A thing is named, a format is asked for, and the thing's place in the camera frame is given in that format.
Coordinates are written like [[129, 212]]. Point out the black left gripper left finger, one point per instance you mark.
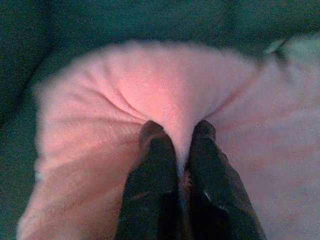
[[155, 180]]

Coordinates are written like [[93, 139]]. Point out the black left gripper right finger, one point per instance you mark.
[[212, 185]]

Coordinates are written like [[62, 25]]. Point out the pink dotted plush pillow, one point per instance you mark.
[[100, 112]]

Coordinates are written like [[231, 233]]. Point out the dark grey leather sofa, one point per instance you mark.
[[75, 20]]

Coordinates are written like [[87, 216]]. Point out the pale white cloth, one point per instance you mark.
[[300, 47]]

